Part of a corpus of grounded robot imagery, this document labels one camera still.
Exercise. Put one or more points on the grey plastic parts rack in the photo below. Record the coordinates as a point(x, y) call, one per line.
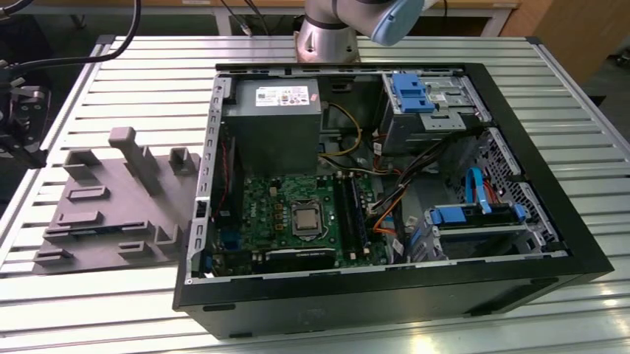
point(122, 206)

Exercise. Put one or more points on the grey power supply unit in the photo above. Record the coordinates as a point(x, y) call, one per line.
point(271, 136)

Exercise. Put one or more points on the green motherboard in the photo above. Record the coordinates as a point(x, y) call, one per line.
point(265, 191)

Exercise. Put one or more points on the silver CPU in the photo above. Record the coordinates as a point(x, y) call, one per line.
point(305, 219)

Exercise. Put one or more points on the black graphics card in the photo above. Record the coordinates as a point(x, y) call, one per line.
point(300, 258)

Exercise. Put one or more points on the blue plastic drive latch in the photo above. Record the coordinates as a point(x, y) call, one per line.
point(411, 92)

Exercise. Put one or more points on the black open PC case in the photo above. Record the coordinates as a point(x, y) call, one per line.
point(344, 306)

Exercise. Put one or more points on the metal drive cage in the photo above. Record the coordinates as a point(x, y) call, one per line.
point(443, 121)

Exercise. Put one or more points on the hard disk in blue carrier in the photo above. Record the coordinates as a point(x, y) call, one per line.
point(491, 215)

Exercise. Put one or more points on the wooden cabinet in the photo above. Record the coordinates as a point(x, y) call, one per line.
point(575, 37)

